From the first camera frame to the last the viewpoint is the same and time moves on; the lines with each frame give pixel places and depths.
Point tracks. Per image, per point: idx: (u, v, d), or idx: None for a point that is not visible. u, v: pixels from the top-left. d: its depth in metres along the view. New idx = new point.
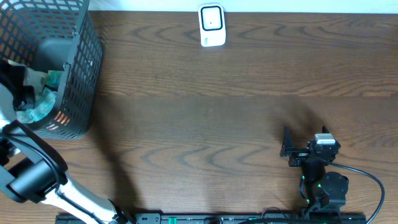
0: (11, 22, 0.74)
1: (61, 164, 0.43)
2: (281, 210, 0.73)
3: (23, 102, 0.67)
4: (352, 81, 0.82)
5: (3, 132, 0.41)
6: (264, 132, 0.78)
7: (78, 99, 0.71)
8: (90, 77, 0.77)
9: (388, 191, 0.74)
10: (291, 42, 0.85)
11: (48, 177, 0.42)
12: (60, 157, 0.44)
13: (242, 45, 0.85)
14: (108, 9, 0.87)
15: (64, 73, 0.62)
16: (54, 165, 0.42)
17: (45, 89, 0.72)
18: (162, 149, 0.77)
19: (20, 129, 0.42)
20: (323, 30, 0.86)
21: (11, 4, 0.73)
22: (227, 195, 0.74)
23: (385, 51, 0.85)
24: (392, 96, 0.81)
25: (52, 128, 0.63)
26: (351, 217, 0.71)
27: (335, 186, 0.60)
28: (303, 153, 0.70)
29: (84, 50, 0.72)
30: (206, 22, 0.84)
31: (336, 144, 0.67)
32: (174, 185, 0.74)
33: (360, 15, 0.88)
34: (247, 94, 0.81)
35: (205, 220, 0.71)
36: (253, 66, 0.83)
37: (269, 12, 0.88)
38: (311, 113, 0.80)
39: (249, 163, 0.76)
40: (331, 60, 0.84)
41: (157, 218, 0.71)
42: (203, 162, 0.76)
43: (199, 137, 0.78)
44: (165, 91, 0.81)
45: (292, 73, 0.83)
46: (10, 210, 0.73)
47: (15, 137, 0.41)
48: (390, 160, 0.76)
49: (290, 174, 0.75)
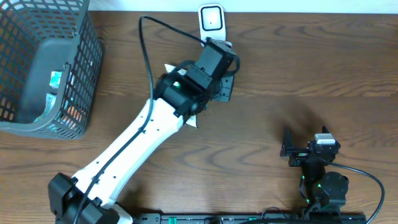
0: (12, 22, 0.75)
1: (193, 111, 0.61)
2: (281, 210, 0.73)
3: (194, 82, 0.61)
4: (352, 81, 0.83)
5: (90, 213, 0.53)
6: (264, 132, 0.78)
7: (78, 99, 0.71)
8: (90, 77, 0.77)
9: (388, 191, 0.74)
10: (291, 42, 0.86)
11: (187, 104, 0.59)
12: (194, 109, 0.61)
13: (242, 45, 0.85)
14: (108, 9, 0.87)
15: (64, 73, 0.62)
16: (186, 109, 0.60)
17: (191, 99, 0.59)
18: (162, 149, 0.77)
19: (91, 219, 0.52)
20: (323, 31, 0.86)
21: (12, 4, 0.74)
22: (227, 195, 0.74)
23: (385, 50, 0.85)
24: (392, 96, 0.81)
25: (51, 127, 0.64)
26: (351, 217, 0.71)
27: (335, 186, 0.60)
28: (303, 153, 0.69)
29: (84, 50, 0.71)
30: (206, 22, 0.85)
31: (336, 144, 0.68)
32: (174, 185, 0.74)
33: (360, 15, 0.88)
34: (247, 94, 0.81)
35: (205, 220, 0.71)
36: (253, 66, 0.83)
37: (268, 12, 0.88)
38: (311, 114, 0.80)
39: (248, 163, 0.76)
40: (332, 60, 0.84)
41: (157, 218, 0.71)
42: (203, 162, 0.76)
43: (199, 137, 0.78)
44: None
45: (292, 73, 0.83)
46: (11, 210, 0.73)
47: (86, 215, 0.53)
48: (391, 160, 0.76)
49: (290, 173, 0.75)
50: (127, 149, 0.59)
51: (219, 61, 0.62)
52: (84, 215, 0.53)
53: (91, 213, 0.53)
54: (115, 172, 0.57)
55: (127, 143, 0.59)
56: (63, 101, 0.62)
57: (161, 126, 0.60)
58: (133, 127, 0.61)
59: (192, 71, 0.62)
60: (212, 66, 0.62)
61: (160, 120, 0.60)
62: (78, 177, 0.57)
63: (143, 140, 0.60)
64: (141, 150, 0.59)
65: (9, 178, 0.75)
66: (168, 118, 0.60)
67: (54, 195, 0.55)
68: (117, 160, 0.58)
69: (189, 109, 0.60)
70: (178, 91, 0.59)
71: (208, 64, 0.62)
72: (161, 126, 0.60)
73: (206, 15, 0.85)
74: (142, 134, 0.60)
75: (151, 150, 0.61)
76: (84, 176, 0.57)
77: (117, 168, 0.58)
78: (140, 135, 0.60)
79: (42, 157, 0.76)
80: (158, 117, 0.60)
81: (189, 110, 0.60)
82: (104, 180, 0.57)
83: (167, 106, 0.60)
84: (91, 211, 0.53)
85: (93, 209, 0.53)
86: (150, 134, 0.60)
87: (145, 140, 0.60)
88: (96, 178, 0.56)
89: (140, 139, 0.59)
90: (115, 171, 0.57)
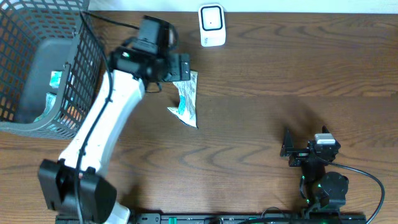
0: (12, 22, 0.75)
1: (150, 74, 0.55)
2: (281, 210, 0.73)
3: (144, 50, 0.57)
4: (352, 81, 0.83)
5: (86, 179, 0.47)
6: (264, 132, 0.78)
7: (78, 98, 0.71)
8: (90, 77, 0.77)
9: (388, 191, 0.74)
10: (291, 42, 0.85)
11: (141, 69, 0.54)
12: (152, 71, 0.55)
13: (242, 45, 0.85)
14: (108, 9, 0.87)
15: (64, 73, 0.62)
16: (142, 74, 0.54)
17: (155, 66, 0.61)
18: (162, 149, 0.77)
19: (89, 186, 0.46)
20: (323, 31, 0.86)
21: (11, 4, 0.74)
22: (227, 195, 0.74)
23: (385, 50, 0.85)
24: (392, 96, 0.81)
25: (52, 127, 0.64)
26: (351, 217, 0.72)
27: (335, 186, 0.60)
28: (303, 153, 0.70)
29: (84, 50, 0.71)
30: (206, 22, 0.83)
31: (336, 144, 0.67)
32: (174, 185, 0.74)
33: (360, 15, 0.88)
34: (247, 94, 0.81)
35: (205, 220, 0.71)
36: (253, 66, 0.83)
37: (269, 12, 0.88)
38: (311, 114, 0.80)
39: (248, 163, 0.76)
40: (332, 60, 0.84)
41: (157, 218, 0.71)
42: (203, 162, 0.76)
43: (199, 137, 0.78)
44: (165, 91, 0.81)
45: (292, 73, 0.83)
46: (11, 210, 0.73)
47: (84, 186, 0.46)
48: (391, 160, 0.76)
49: (290, 173, 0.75)
50: (101, 118, 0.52)
51: (158, 26, 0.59)
52: (81, 186, 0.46)
53: (87, 180, 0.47)
54: (96, 140, 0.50)
55: (97, 116, 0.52)
56: (63, 101, 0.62)
57: (127, 91, 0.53)
58: (97, 101, 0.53)
59: (135, 42, 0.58)
60: (155, 32, 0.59)
61: (125, 81, 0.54)
62: (64, 155, 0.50)
63: (115, 107, 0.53)
64: (114, 117, 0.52)
65: (9, 178, 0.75)
66: (127, 83, 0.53)
67: (44, 183, 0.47)
68: (96, 130, 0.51)
69: (145, 73, 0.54)
70: (128, 60, 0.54)
71: (148, 30, 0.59)
72: (126, 90, 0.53)
73: (204, 15, 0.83)
74: (110, 104, 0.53)
75: (121, 115, 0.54)
76: (73, 154, 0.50)
77: (97, 136, 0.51)
78: (108, 104, 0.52)
79: (41, 157, 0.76)
80: (120, 84, 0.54)
81: (145, 76, 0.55)
82: (89, 150, 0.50)
83: (126, 75, 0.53)
84: (87, 180, 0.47)
85: (89, 177, 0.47)
86: (119, 100, 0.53)
87: (115, 109, 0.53)
88: (83, 150, 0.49)
89: (111, 108, 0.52)
90: (97, 139, 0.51)
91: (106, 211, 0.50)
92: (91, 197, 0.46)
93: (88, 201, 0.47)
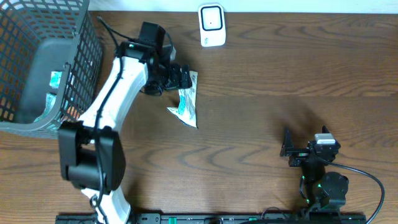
0: (11, 21, 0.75)
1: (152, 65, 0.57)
2: (281, 210, 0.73)
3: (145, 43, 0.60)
4: (351, 81, 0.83)
5: (106, 136, 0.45)
6: (264, 133, 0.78)
7: (78, 98, 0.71)
8: (90, 77, 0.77)
9: (388, 191, 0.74)
10: (291, 42, 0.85)
11: (145, 57, 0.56)
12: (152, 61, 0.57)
13: (242, 45, 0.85)
14: (108, 9, 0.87)
15: (64, 73, 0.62)
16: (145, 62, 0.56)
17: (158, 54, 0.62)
18: (162, 149, 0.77)
19: (110, 142, 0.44)
20: (323, 31, 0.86)
21: (12, 4, 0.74)
22: (227, 195, 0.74)
23: (385, 50, 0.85)
24: (392, 96, 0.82)
25: (51, 127, 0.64)
26: (351, 217, 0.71)
27: (334, 186, 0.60)
28: (303, 153, 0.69)
29: (84, 50, 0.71)
30: (206, 22, 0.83)
31: (336, 144, 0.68)
32: (174, 185, 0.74)
33: (360, 15, 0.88)
34: (247, 94, 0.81)
35: (205, 220, 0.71)
36: (253, 66, 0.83)
37: (269, 12, 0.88)
38: (311, 114, 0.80)
39: (248, 163, 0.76)
40: (332, 60, 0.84)
41: (157, 218, 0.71)
42: (203, 162, 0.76)
43: (199, 137, 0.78)
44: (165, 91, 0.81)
45: (292, 73, 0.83)
46: (10, 210, 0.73)
47: (105, 142, 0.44)
48: (391, 159, 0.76)
49: (290, 173, 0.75)
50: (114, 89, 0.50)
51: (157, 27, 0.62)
52: (101, 144, 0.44)
53: (106, 135, 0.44)
54: (111, 106, 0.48)
55: (109, 88, 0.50)
56: (63, 101, 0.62)
57: (135, 72, 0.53)
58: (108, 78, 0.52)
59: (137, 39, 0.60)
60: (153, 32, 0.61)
61: (132, 65, 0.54)
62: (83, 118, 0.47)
63: (127, 84, 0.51)
64: (126, 94, 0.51)
65: (9, 178, 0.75)
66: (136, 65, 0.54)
67: (62, 145, 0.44)
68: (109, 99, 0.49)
69: (149, 61, 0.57)
70: (132, 49, 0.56)
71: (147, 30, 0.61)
72: (135, 70, 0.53)
73: (204, 15, 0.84)
74: (121, 81, 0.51)
75: (129, 99, 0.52)
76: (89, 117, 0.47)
77: (111, 104, 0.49)
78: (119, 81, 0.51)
79: (42, 157, 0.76)
80: (130, 65, 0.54)
81: (148, 65, 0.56)
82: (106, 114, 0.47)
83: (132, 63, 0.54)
84: (106, 136, 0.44)
85: (109, 132, 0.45)
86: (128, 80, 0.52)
87: (127, 85, 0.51)
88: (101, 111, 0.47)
89: (122, 84, 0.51)
90: (112, 105, 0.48)
91: (118, 176, 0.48)
92: (111, 155, 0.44)
93: (108, 160, 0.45)
